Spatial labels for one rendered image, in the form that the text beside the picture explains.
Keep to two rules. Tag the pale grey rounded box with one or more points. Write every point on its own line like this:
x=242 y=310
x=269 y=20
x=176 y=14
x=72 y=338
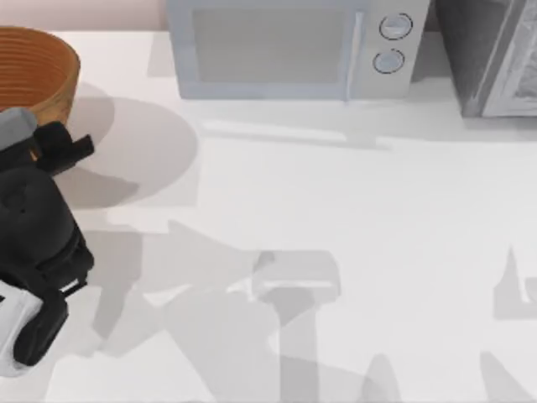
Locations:
x=17 y=126

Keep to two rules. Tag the brown woven basket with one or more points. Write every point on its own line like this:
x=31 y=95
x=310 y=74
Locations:
x=50 y=71

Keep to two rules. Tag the microwave oven door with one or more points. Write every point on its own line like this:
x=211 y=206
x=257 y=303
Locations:
x=264 y=46

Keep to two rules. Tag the pale microwave oven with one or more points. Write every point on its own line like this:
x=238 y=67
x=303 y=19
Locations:
x=377 y=84

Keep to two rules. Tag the round microwave knob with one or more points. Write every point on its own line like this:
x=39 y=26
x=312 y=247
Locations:
x=388 y=61
x=395 y=26

